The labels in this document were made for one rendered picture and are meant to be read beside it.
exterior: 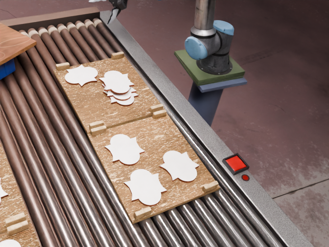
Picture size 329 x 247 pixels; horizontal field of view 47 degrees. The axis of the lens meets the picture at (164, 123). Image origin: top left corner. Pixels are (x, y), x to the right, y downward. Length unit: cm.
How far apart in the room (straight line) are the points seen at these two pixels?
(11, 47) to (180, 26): 256
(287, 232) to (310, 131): 194
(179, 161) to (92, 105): 44
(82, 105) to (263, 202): 81
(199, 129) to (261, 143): 143
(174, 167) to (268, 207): 36
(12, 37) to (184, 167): 93
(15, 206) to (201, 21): 105
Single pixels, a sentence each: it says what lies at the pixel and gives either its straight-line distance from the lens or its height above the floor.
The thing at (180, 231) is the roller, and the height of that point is 91.
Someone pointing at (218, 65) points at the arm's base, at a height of 95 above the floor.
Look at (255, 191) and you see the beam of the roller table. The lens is 145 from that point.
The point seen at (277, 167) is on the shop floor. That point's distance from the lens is 286.
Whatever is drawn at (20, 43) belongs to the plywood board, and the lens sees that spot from 175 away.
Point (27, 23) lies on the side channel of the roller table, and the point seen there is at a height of 95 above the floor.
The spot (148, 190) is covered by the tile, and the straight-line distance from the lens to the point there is 131.
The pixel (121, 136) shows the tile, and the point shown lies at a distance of 145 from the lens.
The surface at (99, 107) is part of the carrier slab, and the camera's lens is 157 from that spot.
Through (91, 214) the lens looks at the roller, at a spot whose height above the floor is 92.
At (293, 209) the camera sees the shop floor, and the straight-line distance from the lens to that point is 269.
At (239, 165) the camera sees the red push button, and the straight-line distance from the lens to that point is 149.
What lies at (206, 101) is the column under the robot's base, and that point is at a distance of 203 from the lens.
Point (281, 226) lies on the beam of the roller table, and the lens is 141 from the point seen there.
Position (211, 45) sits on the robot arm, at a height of 110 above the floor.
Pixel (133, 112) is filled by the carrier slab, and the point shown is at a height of 94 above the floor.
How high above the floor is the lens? 202
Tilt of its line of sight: 45 degrees down
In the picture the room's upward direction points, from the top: 12 degrees clockwise
